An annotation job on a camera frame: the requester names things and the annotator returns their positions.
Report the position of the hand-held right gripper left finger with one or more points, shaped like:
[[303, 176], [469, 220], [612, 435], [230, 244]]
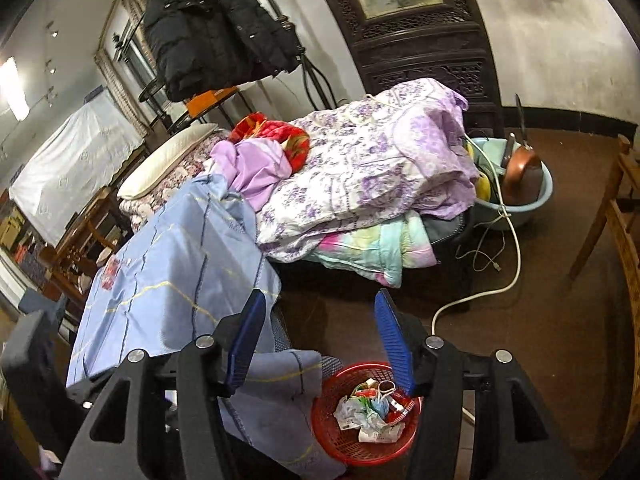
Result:
[[246, 342]]

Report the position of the folded pink floral quilt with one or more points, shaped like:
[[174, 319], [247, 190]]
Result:
[[197, 156]]

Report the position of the black padded jacket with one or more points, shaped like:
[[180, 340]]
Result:
[[215, 35]]

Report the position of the red patterned blanket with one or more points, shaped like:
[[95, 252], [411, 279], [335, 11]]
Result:
[[280, 135]]

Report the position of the carved wooden painted screen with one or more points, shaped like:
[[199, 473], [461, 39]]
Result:
[[425, 55]]

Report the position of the black metal rack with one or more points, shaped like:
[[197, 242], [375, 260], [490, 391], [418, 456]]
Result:
[[150, 91]]

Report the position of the copper coloured pot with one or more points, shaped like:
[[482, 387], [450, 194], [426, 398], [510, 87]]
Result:
[[522, 175]]

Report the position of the red plastic basket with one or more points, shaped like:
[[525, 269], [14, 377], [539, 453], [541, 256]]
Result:
[[340, 445]]

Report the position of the striped beige curtain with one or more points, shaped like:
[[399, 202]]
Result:
[[117, 85]]

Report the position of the white cloth cover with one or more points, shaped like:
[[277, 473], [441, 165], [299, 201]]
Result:
[[70, 170]]

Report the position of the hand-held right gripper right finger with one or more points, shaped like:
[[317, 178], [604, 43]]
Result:
[[395, 345]]

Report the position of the red clear plastic wrapper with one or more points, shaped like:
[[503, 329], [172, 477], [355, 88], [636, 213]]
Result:
[[112, 272]]

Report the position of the white printed packet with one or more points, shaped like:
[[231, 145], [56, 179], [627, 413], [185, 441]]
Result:
[[380, 432]]

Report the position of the lilac cloth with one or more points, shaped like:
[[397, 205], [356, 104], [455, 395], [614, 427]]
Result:
[[255, 170]]

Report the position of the red white snack packet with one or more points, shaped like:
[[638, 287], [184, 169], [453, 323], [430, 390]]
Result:
[[402, 406]]

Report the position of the light blue basin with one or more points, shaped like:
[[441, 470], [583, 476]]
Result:
[[520, 216]]

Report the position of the yellow plastic container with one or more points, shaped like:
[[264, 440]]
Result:
[[484, 185]]

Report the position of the pastel coloured quilt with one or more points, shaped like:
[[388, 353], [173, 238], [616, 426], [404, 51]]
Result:
[[380, 250]]

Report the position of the blue checkered sheet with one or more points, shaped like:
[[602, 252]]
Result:
[[175, 270]]

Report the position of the white pillow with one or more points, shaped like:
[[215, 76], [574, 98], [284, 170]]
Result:
[[165, 160]]

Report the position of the dark wooden chair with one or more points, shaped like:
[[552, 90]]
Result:
[[90, 220]]

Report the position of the light blue face mask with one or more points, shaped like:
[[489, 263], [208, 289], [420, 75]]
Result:
[[380, 405]]

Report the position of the purple floral quilt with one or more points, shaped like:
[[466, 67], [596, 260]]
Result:
[[360, 160]]

